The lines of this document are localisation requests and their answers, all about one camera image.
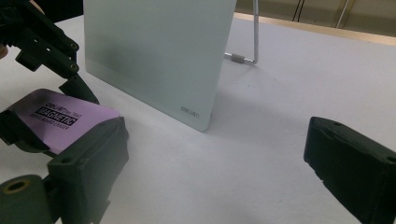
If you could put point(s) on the purple whiteboard eraser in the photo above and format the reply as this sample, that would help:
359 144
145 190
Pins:
87 121

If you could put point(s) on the glass whiteboard with stand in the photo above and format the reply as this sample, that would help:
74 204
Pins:
155 56

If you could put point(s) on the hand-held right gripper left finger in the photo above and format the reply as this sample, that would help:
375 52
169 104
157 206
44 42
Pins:
93 161

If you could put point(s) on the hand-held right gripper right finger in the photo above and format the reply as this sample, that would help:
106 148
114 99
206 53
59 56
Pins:
351 165

